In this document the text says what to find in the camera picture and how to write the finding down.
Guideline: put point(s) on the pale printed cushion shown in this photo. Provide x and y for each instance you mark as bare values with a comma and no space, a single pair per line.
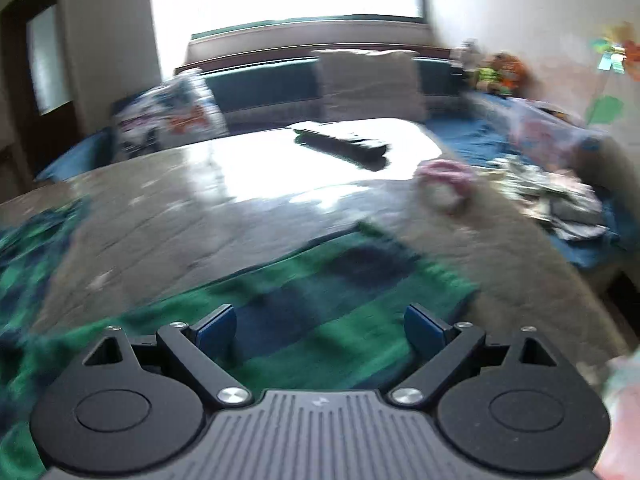
547,127

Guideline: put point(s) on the black remote control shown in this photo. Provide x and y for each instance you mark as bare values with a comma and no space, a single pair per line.
345,143

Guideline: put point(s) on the green wall sticker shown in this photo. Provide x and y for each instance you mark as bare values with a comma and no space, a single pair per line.
606,110

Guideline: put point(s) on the grey plush toy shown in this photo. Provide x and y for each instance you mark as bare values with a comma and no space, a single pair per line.
467,55

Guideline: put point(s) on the colourful wall sticker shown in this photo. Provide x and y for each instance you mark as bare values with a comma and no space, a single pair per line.
617,52

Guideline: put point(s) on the beige cushion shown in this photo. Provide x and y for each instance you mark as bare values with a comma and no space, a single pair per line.
370,85

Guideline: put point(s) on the pile of grey clothes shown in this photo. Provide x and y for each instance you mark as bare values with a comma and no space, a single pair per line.
555,197

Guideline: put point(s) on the blue sofa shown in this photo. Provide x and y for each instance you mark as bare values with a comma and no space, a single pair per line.
265,85

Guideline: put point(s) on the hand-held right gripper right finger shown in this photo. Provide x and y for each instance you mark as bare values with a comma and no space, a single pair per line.
422,327

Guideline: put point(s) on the brown door with glass pane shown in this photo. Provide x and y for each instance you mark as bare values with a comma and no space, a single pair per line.
20,110

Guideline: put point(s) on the green plaid shirt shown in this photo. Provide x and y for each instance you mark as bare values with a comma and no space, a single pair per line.
320,305

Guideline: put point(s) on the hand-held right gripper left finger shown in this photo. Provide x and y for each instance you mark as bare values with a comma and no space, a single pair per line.
216,330

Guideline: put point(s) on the butterfly print pillow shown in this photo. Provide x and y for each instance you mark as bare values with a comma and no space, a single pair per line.
170,115

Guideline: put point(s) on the grey star-print quilted table cover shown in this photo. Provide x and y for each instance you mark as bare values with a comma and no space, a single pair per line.
210,200

